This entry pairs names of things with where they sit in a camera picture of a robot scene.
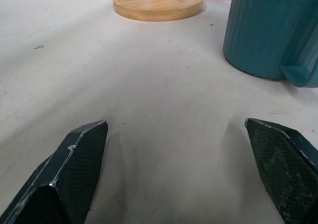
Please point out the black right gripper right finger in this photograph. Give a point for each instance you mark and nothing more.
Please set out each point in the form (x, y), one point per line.
(285, 169)

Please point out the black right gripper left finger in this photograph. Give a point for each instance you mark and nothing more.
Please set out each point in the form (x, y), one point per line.
(67, 174)

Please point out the teal ribbed mug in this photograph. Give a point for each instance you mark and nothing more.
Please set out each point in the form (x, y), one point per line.
(265, 30)

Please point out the round wooden stand base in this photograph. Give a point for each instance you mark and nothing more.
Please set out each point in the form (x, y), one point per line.
(159, 4)

